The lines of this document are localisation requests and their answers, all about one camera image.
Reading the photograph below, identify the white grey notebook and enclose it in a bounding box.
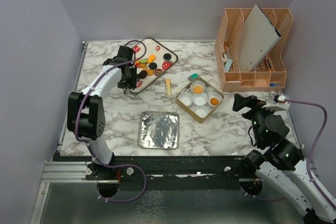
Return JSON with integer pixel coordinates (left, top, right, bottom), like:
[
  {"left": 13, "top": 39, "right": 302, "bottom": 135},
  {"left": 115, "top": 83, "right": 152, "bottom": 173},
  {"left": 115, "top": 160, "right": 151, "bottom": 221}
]
[{"left": 237, "top": 4, "right": 281, "bottom": 72}]

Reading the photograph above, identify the white paper cup top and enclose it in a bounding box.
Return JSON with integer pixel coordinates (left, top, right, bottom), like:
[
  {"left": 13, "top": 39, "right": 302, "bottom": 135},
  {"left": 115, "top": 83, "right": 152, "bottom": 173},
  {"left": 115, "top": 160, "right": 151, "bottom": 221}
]
[{"left": 190, "top": 80, "right": 205, "bottom": 94}]

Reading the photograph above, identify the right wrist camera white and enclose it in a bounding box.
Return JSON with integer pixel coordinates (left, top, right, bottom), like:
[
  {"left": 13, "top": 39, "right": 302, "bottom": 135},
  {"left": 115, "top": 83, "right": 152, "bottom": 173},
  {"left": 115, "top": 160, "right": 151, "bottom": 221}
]
[{"left": 262, "top": 94, "right": 290, "bottom": 112}]

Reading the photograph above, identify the black sandwich cookie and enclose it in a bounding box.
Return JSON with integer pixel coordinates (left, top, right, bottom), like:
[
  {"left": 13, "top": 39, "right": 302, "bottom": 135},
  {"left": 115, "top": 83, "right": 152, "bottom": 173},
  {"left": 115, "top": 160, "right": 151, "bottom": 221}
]
[
  {"left": 163, "top": 53, "right": 172, "bottom": 61},
  {"left": 139, "top": 70, "right": 148, "bottom": 79},
  {"left": 149, "top": 62, "right": 158, "bottom": 70}
]

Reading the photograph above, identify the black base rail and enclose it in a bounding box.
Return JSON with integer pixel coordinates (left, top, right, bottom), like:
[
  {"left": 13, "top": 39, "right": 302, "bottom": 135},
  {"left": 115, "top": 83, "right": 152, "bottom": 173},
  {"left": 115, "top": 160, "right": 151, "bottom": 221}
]
[{"left": 53, "top": 153, "right": 258, "bottom": 191}]

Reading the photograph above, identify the light blue eraser in organizer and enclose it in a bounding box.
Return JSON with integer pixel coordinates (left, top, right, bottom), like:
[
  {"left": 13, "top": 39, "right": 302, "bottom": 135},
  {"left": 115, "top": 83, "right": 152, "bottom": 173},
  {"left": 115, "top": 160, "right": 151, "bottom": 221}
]
[{"left": 224, "top": 59, "right": 233, "bottom": 72}]

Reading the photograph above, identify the green grey eraser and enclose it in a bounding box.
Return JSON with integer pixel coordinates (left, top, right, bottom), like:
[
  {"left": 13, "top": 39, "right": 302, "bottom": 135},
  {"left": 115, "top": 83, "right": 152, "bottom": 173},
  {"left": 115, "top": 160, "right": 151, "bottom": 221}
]
[{"left": 188, "top": 73, "right": 198, "bottom": 81}]

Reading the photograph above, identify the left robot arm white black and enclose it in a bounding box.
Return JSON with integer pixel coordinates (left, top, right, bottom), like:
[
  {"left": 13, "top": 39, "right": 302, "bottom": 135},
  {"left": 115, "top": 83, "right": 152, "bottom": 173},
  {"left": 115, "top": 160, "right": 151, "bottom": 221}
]
[{"left": 67, "top": 46, "right": 137, "bottom": 179}]

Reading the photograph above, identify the orange cookie top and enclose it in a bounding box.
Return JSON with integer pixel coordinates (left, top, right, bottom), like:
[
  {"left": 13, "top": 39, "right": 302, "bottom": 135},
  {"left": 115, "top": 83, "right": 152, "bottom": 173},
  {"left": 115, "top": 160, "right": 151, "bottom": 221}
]
[{"left": 148, "top": 54, "right": 156, "bottom": 63}]

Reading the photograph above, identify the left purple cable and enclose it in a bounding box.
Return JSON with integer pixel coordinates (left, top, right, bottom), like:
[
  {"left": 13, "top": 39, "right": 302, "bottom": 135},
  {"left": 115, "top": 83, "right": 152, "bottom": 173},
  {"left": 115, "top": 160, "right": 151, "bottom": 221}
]
[{"left": 75, "top": 39, "right": 148, "bottom": 204}]

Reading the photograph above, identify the white paper cup left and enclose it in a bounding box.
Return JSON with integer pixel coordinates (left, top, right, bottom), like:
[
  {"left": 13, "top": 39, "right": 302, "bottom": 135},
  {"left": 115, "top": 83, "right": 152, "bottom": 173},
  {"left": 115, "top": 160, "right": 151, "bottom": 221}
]
[{"left": 177, "top": 92, "right": 193, "bottom": 107}]

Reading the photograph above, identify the white paper cup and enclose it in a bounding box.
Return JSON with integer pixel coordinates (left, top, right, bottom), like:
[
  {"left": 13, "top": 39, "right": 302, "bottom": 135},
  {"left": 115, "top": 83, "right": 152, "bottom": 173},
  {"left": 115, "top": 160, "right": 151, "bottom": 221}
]
[
  {"left": 194, "top": 106, "right": 210, "bottom": 118},
  {"left": 190, "top": 80, "right": 205, "bottom": 94},
  {"left": 207, "top": 91, "right": 223, "bottom": 107},
  {"left": 177, "top": 92, "right": 193, "bottom": 107},
  {"left": 193, "top": 93, "right": 208, "bottom": 106}
]

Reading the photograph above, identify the heart chocolate cookie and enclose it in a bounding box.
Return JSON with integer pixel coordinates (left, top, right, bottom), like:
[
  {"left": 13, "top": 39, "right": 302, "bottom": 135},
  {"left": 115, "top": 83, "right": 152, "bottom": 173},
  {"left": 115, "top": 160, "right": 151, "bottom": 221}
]
[{"left": 154, "top": 68, "right": 163, "bottom": 76}]

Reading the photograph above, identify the strawberry pattern white tray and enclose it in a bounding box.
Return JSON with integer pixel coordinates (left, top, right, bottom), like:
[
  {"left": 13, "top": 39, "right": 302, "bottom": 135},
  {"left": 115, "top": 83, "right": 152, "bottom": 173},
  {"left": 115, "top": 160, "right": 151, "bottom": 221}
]
[{"left": 131, "top": 38, "right": 178, "bottom": 94}]

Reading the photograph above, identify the brown chip cookie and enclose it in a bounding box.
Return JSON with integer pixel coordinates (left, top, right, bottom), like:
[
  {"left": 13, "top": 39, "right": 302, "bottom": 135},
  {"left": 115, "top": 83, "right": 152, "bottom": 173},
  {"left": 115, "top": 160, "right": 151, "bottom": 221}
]
[{"left": 210, "top": 98, "right": 218, "bottom": 106}]

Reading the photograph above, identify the white paper cup bottom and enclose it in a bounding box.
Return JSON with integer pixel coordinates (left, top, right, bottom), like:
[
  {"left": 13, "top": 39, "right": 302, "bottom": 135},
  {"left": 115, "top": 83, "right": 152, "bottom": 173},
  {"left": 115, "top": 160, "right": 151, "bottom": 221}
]
[{"left": 194, "top": 106, "right": 210, "bottom": 118}]

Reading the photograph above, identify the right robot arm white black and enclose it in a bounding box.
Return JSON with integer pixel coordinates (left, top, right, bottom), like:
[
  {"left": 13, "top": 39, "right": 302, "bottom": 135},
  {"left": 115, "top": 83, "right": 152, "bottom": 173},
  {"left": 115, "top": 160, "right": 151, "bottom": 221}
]
[{"left": 233, "top": 93, "right": 335, "bottom": 223}]

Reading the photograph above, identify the tan sandwich cookie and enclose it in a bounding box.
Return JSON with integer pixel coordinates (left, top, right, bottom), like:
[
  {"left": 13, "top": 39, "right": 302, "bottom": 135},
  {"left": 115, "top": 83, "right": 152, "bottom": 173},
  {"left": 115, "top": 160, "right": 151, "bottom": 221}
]
[{"left": 193, "top": 85, "right": 203, "bottom": 94}]

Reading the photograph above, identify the white paper cup right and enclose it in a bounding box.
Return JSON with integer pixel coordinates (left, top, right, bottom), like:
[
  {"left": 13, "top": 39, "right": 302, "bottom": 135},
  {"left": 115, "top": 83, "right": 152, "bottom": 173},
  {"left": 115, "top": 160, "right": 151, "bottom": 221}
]
[{"left": 207, "top": 91, "right": 223, "bottom": 107}]

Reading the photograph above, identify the yellow swirl butter cookie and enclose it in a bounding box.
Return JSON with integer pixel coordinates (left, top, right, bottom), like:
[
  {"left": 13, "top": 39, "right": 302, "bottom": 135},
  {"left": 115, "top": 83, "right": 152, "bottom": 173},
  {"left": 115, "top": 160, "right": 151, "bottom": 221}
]
[{"left": 148, "top": 69, "right": 154, "bottom": 76}]

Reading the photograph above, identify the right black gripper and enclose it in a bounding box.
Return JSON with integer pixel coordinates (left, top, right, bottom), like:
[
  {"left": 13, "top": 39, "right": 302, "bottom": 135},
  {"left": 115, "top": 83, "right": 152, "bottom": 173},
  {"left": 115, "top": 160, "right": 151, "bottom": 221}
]
[{"left": 233, "top": 92, "right": 280, "bottom": 145}]

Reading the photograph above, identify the silver tin lid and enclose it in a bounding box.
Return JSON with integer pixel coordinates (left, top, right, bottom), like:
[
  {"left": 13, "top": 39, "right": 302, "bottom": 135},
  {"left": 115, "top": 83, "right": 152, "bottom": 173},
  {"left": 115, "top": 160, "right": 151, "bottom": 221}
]
[{"left": 138, "top": 111, "right": 179, "bottom": 150}]

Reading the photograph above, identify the gold cookie tin box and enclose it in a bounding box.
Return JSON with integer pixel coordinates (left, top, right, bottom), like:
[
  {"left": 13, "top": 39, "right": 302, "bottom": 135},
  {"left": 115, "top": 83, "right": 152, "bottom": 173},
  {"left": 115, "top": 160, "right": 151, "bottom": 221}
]
[{"left": 176, "top": 77, "right": 224, "bottom": 123}]

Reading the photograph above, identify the green cookie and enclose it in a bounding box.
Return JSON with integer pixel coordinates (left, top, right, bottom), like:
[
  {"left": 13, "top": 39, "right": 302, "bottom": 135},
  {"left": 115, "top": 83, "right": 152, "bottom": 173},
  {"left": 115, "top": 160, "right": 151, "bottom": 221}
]
[{"left": 140, "top": 58, "right": 148, "bottom": 64}]

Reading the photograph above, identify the yellow glue stick tube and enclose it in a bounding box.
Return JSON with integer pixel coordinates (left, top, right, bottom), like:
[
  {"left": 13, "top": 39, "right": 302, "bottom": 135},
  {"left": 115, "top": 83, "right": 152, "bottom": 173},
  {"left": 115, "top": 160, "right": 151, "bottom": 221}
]
[{"left": 165, "top": 79, "right": 172, "bottom": 99}]

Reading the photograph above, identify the peach plastic desk organizer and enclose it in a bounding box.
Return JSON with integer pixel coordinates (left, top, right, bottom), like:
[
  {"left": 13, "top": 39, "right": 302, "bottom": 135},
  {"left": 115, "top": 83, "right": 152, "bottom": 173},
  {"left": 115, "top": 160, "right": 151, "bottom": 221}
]
[{"left": 215, "top": 5, "right": 293, "bottom": 91}]

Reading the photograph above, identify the white paper cup centre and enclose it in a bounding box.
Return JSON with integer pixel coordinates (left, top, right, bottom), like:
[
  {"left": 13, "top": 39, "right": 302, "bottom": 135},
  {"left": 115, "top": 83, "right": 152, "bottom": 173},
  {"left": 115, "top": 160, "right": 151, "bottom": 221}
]
[{"left": 193, "top": 93, "right": 208, "bottom": 106}]

